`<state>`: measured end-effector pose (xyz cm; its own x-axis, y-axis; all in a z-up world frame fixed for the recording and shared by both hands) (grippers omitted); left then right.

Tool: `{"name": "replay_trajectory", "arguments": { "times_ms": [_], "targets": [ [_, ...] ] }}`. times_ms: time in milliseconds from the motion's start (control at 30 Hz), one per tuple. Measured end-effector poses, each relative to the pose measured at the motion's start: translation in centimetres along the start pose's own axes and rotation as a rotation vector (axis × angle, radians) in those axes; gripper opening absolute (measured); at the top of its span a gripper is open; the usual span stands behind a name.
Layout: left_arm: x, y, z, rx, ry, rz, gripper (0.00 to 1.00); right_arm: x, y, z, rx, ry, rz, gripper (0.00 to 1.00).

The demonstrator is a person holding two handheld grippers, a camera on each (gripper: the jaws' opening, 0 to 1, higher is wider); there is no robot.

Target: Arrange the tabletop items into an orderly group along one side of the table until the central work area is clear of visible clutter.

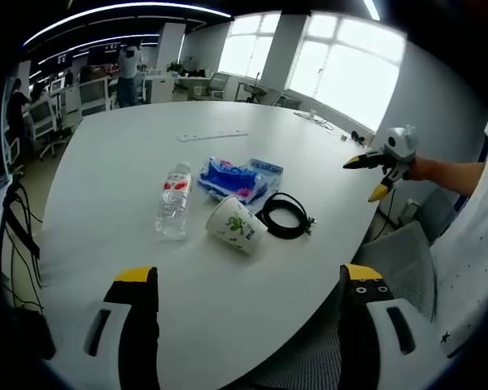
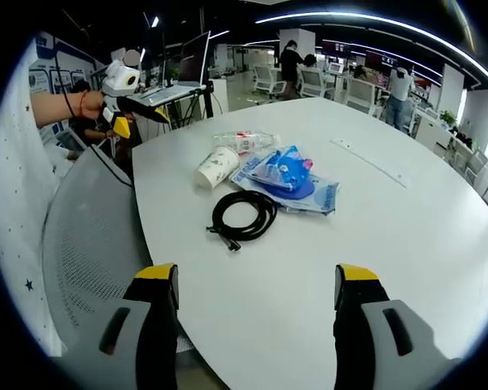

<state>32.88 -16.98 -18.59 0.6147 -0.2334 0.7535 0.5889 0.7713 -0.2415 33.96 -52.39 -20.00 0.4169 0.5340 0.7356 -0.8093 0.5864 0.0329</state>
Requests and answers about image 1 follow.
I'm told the white cable on table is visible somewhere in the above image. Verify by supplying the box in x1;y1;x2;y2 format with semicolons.
294;110;335;132

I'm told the grey mesh office chair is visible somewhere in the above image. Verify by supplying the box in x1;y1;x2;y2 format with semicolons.
268;220;438;390

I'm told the white table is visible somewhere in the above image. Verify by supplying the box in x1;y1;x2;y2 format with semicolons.
35;99;387;390

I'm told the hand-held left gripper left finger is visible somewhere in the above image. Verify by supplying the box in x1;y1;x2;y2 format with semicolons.
48;266;162;390

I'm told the white office chair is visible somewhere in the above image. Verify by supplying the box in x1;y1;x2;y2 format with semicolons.
26;98;71;160

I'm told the white paper cup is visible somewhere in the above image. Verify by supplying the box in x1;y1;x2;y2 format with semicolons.
205;194;269;256

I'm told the blue plastic snack bag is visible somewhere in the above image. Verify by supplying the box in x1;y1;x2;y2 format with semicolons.
197;155;286;204

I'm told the person's white dotted shirt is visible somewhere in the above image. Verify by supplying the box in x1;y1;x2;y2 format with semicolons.
429;93;488;358

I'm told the black cable bundle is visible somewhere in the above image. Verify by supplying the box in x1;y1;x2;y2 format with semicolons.
0;174;58;358

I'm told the white cable cover plate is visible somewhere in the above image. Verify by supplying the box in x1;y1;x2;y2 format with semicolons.
176;128;249;142

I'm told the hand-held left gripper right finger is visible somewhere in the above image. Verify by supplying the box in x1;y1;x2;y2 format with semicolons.
338;262;444;390

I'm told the clear plastic water bottle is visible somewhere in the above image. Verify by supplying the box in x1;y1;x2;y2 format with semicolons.
154;161;193;241

